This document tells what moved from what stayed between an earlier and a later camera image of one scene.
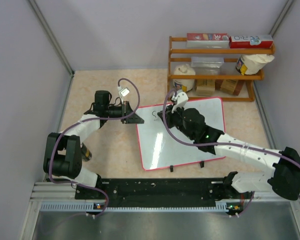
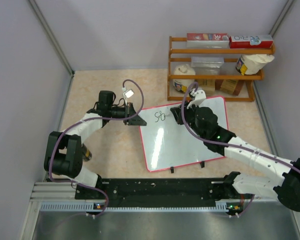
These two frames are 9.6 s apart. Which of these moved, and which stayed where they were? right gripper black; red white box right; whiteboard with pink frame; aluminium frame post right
Moved: right gripper black
Stayed: red white box right; aluminium frame post right; whiteboard with pink frame
